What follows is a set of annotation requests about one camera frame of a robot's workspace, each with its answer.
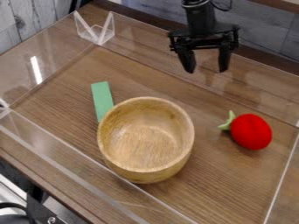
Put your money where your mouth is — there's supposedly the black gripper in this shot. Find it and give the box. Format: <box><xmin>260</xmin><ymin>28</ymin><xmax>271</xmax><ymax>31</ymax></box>
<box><xmin>168</xmin><ymin>3</ymin><xmax>239</xmax><ymax>74</ymax></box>

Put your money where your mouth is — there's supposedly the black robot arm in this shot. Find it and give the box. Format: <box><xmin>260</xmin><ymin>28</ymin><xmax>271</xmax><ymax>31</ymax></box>
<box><xmin>168</xmin><ymin>0</ymin><xmax>239</xmax><ymax>74</ymax></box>

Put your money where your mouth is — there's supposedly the green flat stick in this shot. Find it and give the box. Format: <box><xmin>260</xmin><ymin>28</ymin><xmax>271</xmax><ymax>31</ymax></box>
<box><xmin>90</xmin><ymin>81</ymin><xmax>114</xmax><ymax>121</ymax></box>

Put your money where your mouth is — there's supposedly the brown wooden bowl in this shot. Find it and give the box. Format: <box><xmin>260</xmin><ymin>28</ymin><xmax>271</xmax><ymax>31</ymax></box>
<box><xmin>97</xmin><ymin>96</ymin><xmax>194</xmax><ymax>184</ymax></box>

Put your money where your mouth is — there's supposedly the red toy strawberry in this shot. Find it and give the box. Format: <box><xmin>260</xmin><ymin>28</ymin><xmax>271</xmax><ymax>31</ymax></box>
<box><xmin>219</xmin><ymin>110</ymin><xmax>273</xmax><ymax>151</ymax></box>

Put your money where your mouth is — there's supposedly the black metal stand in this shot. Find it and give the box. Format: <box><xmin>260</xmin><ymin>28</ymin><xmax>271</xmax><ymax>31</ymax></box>
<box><xmin>26</xmin><ymin>186</ymin><xmax>68</xmax><ymax>224</ymax></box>

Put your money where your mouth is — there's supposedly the clear acrylic corner bracket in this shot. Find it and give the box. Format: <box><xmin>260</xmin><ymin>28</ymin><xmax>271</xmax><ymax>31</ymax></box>
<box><xmin>73</xmin><ymin>10</ymin><xmax>114</xmax><ymax>46</ymax></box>

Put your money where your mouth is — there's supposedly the black cable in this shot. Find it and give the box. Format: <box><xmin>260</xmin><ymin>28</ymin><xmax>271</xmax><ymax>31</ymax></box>
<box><xmin>0</xmin><ymin>202</ymin><xmax>33</xmax><ymax>224</ymax></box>

